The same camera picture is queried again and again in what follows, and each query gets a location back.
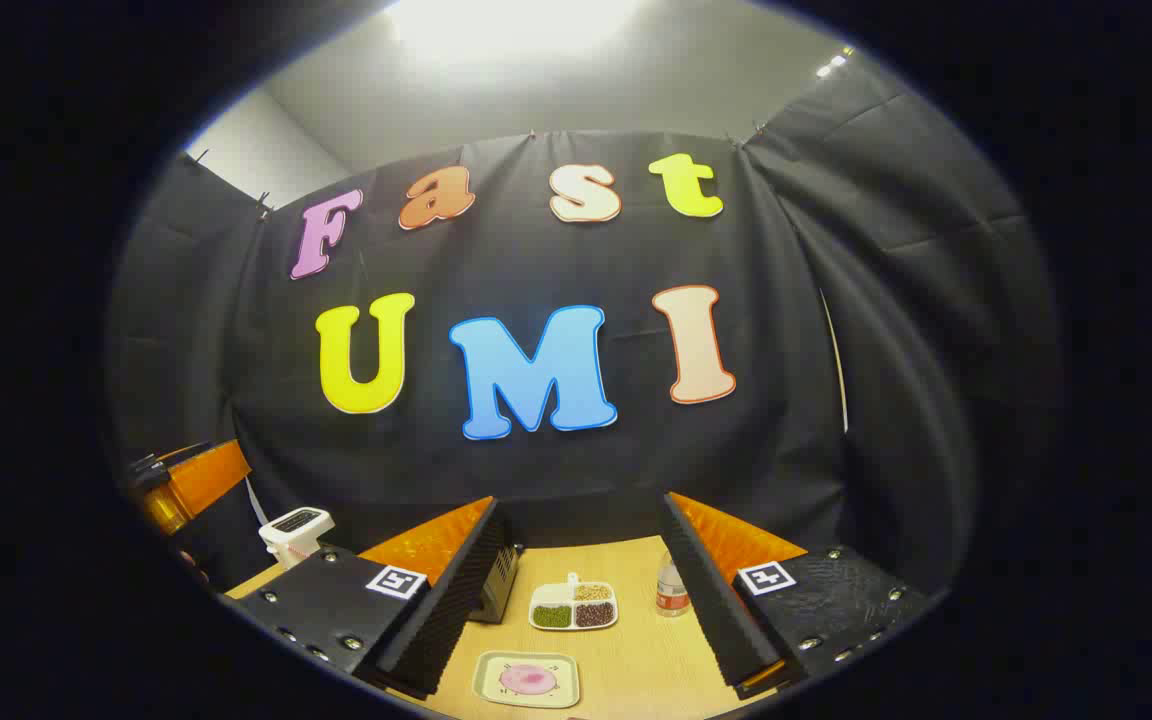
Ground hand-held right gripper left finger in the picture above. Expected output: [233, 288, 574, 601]
[226, 497, 512, 701]

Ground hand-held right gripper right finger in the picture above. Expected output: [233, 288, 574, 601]
[658, 490, 937, 701]

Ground black electric oven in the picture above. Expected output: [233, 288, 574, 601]
[471, 545, 520, 624]

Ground cream square plate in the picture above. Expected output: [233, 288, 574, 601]
[473, 651, 582, 710]

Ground pink ham slice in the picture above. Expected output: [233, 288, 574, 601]
[499, 664, 559, 696]

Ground clear water bottle red label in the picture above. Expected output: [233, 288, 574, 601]
[656, 553, 690, 618]

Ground white divided tray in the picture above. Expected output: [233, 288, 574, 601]
[528, 572, 620, 632]

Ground white toaster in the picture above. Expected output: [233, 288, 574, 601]
[258, 507, 335, 571]

